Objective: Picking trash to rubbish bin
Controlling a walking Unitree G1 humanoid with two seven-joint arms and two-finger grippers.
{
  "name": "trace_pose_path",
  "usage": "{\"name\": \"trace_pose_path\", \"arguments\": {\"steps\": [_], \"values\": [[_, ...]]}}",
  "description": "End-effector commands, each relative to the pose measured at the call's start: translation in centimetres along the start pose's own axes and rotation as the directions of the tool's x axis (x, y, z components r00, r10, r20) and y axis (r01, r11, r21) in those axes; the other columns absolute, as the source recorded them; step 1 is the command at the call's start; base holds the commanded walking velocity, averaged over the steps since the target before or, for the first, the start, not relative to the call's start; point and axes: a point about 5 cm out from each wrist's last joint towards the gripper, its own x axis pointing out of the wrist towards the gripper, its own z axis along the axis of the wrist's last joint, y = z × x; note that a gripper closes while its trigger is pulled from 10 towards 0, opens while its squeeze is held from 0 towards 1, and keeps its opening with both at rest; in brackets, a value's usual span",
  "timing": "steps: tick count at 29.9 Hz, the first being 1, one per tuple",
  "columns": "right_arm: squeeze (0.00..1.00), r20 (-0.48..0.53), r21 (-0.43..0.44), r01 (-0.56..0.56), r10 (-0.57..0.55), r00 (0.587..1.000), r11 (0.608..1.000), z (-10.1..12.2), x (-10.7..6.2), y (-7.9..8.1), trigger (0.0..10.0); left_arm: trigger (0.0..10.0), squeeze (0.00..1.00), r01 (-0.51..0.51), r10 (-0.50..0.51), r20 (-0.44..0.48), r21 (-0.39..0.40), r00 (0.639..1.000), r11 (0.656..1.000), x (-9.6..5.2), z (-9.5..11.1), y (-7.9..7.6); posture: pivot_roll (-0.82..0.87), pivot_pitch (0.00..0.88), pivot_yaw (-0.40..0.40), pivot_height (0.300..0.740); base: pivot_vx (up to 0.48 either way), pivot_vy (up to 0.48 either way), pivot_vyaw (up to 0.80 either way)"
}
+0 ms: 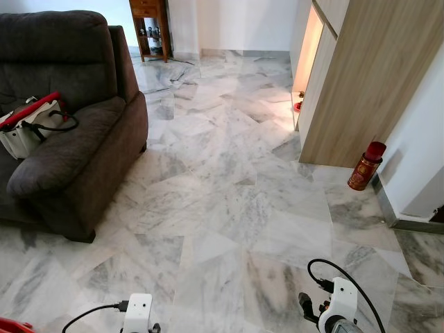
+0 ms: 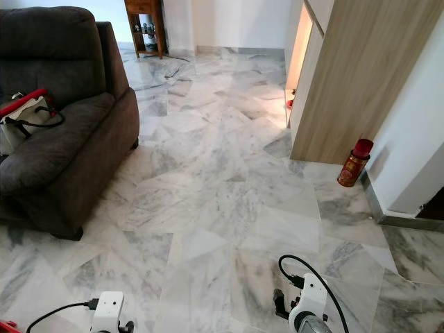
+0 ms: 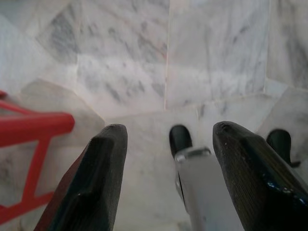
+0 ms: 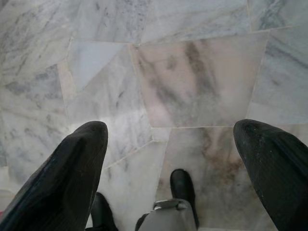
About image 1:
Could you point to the red plastic object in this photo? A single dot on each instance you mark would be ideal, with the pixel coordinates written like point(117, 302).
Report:
point(10, 326)

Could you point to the white handbag with red trim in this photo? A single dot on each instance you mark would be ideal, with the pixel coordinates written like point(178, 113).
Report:
point(21, 132)

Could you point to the light wood tall cabinet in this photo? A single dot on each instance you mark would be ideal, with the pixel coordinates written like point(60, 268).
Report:
point(368, 76)

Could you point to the dark brown fabric sofa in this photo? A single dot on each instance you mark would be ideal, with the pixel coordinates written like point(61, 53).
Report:
point(69, 139)

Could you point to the red gold tin canister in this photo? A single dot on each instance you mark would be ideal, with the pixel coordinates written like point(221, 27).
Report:
point(364, 170)

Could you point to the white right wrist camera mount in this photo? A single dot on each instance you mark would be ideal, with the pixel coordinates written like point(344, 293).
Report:
point(343, 298)

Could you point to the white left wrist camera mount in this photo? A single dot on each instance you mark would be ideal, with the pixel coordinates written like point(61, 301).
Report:
point(137, 312)

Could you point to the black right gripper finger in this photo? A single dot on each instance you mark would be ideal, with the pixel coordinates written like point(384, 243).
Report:
point(307, 304)

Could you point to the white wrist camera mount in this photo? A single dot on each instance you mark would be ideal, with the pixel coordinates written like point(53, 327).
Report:
point(137, 312)
point(343, 298)

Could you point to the brown wooden display shelf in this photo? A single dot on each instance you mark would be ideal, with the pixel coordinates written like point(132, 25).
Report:
point(165, 28)

